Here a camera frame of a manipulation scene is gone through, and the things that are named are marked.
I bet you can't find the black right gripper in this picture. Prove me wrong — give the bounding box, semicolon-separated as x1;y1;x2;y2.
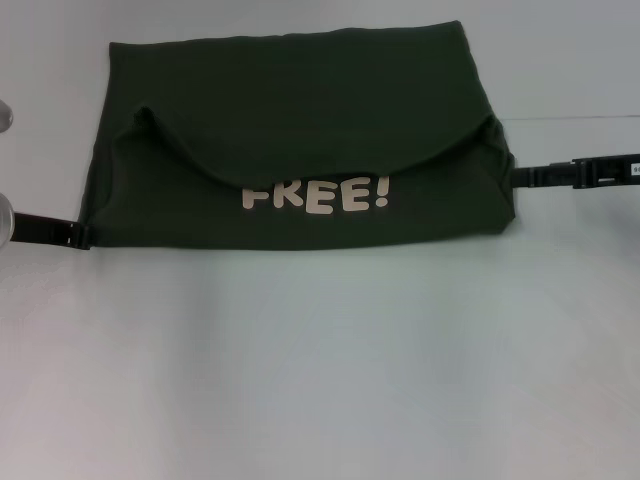
514;153;640;191

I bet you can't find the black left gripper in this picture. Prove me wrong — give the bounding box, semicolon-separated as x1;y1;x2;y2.
13;211;94;250

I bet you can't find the dark green shirt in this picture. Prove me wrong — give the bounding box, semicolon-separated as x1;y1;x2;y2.
77;19;517;250

